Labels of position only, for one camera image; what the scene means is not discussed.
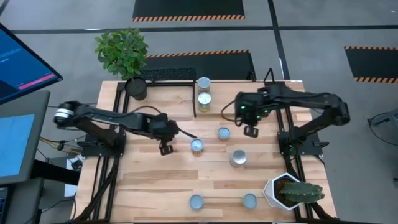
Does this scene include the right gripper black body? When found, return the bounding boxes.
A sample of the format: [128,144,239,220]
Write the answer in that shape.
[233,90,275,127]

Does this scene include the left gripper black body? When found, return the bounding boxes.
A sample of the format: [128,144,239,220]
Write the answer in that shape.
[145,111,180,144]

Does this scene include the green polka dot can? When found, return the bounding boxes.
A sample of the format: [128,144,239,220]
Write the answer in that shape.
[217,126,231,140]

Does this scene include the tall can peaches label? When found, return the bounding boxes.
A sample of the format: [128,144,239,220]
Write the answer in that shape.
[229,149,248,169]

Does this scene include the orange leopard spotted can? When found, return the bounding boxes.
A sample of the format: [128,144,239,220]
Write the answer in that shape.
[190,138,205,156]

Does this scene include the tall can carrots label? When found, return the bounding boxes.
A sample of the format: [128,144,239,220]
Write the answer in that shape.
[197,92,213,113]

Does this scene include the tall can tomatoes label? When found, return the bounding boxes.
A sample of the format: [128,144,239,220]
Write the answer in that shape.
[197,76,211,94]

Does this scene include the teal leaf pattern can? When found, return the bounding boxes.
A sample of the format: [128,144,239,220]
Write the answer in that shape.
[189,194,205,211]

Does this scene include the teal can red white logo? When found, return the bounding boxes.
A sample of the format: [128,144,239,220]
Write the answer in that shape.
[242,193,258,210]

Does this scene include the black floor mat striped edge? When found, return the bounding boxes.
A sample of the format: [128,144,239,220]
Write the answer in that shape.
[344,45,398,84]
[132,0,246,22]
[143,49,256,81]

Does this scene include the black perforated mat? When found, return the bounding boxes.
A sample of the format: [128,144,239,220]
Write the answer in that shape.
[139,67,197,82]

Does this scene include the cactus in white pot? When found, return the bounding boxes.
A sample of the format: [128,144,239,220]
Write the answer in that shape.
[262,172,326,212]

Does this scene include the leafy plant in black pot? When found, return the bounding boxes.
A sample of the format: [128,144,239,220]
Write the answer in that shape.
[94,27,150,101]

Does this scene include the small black device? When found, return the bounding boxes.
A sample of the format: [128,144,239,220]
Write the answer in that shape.
[70,157,84,171]

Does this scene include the white paper sheet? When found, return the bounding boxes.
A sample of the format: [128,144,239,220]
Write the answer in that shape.
[64,182,78,198]

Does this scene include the black desk beam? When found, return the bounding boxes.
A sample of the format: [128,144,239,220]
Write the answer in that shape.
[30,159,81,187]

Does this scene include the grey monitor pale blue screen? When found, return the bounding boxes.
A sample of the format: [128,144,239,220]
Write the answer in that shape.
[0,90,51,186]

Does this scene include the black monitor blue screen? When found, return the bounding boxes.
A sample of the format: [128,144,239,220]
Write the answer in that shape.
[0,22,63,106]

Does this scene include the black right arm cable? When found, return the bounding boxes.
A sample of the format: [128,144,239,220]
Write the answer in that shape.
[220,98,241,126]

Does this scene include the black aluminium rail frame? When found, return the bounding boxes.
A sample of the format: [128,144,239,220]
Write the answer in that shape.
[275,107,340,223]
[70,80,196,223]

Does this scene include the black frame shelf wooden board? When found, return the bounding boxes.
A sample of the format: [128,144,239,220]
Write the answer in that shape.
[192,67,280,118]

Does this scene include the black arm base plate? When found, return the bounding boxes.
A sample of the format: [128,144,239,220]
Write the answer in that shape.
[277,132,330,156]
[81,133,127,158]

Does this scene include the yellow cable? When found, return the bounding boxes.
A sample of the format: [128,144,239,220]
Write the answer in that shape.
[39,136,78,155]

